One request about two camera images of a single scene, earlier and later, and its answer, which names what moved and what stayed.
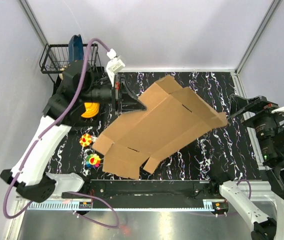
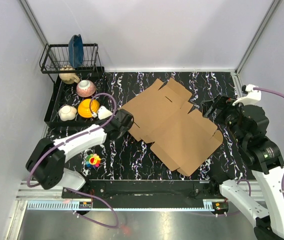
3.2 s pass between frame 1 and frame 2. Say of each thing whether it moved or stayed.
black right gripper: moved
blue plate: stayed
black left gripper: moved
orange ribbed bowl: stayed
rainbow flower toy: stayed
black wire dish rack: stayed
